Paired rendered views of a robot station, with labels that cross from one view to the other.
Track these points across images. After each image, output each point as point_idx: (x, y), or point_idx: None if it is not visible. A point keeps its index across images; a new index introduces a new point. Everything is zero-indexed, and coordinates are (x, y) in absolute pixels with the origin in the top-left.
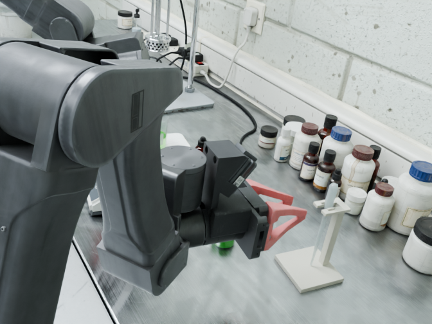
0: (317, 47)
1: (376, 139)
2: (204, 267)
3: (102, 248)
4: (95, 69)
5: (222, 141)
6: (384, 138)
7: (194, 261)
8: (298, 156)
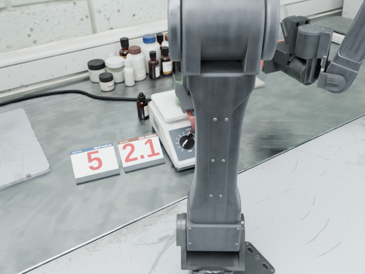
0: (55, 7)
1: (146, 33)
2: (260, 111)
3: (358, 70)
4: None
5: (289, 19)
6: (149, 30)
7: (257, 114)
8: (143, 69)
